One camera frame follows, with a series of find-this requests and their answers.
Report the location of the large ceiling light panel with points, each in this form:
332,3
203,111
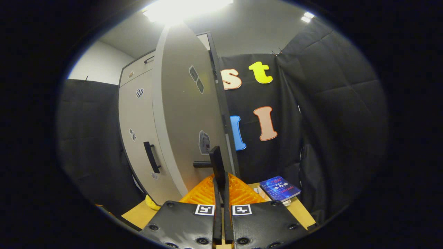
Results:
187,10

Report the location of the white cabinet drawer front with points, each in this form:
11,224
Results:
140,69

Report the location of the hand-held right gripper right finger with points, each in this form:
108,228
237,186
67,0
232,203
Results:
227,214

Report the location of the blue book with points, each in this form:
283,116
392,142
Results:
278,188

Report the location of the white double-door shoe cabinet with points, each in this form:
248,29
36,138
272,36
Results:
221,103

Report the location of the small ceiling light panel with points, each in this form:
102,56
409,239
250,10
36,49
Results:
307,17

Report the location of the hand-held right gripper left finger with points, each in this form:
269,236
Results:
217,214

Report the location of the white shoe cabinet door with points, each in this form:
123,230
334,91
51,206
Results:
142,114
180,114

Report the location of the metal cloth clip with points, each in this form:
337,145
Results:
277,53

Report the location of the black backdrop cloth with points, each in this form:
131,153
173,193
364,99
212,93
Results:
328,121

